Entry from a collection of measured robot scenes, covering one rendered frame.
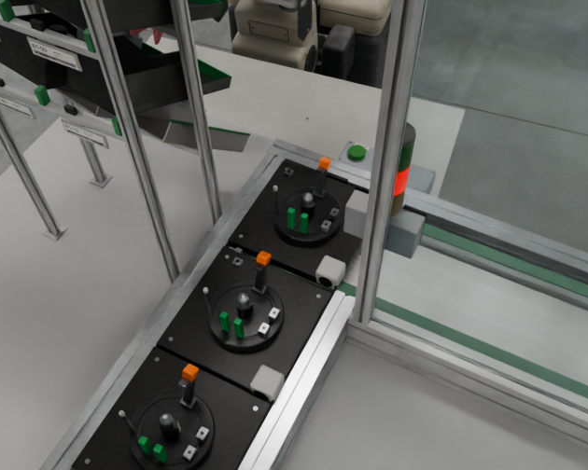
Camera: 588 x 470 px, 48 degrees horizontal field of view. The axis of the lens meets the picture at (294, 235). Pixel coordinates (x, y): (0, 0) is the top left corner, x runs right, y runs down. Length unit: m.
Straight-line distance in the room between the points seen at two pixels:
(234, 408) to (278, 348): 0.13
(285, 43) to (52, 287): 0.98
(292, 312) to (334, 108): 0.67
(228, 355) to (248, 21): 1.11
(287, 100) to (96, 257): 0.64
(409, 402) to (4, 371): 0.78
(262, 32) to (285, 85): 0.27
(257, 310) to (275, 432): 0.22
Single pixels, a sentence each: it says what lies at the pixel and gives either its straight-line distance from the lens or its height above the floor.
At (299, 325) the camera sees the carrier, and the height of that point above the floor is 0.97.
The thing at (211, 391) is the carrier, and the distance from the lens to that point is 1.18.
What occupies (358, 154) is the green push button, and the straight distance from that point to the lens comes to 1.47.
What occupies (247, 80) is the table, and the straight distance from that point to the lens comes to 1.81.
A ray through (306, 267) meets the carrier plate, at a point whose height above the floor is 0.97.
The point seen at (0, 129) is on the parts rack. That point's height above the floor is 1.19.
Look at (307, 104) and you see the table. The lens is 1.74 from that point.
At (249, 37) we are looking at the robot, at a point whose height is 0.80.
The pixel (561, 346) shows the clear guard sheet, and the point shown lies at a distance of 1.10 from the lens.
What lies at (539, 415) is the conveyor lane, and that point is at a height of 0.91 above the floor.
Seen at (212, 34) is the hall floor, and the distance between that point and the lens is 3.40.
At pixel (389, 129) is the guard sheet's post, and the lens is 0.84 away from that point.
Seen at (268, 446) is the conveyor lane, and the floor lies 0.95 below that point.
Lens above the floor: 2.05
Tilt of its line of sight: 54 degrees down
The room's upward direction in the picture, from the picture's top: 1 degrees counter-clockwise
